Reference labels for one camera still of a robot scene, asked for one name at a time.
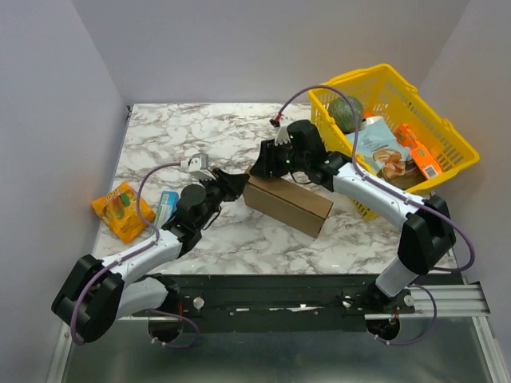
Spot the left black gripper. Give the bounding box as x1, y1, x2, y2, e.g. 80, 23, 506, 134
197, 172, 250, 231

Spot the brown cardboard box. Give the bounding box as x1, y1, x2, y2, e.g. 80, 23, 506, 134
244, 175, 334, 238

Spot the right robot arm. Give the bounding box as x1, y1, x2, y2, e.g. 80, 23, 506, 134
250, 119, 456, 313

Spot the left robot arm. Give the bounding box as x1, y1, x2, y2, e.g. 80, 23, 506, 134
51, 168, 249, 345

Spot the blue toothpaste box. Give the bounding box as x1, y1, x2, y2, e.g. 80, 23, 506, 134
153, 191, 180, 229

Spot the orange snack box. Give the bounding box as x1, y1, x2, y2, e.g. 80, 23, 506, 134
394, 124, 444, 180

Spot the green round melon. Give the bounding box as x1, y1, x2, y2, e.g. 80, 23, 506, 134
327, 96, 364, 135

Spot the light blue snack pouch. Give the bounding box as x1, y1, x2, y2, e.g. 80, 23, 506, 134
356, 119, 412, 189

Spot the white orange bottle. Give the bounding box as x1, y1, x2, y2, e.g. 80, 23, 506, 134
360, 113, 384, 129

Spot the orange candy bag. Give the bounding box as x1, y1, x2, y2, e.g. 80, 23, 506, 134
91, 182, 146, 243

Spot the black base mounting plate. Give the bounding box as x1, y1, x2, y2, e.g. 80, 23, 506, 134
81, 273, 466, 334

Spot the yellow plastic basket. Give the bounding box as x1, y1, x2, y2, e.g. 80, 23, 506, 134
307, 62, 481, 223

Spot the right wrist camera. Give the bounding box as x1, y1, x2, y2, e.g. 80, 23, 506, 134
270, 114, 294, 146

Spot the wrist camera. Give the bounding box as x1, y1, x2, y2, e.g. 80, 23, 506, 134
180, 153, 215, 181
270, 114, 294, 146

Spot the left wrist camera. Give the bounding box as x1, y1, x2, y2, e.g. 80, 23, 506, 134
180, 153, 215, 181

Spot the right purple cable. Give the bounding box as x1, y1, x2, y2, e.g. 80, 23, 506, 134
275, 85, 477, 346

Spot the purple cable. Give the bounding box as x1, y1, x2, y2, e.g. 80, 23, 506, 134
71, 160, 200, 349
275, 85, 477, 346

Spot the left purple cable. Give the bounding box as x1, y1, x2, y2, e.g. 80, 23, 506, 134
71, 160, 200, 349

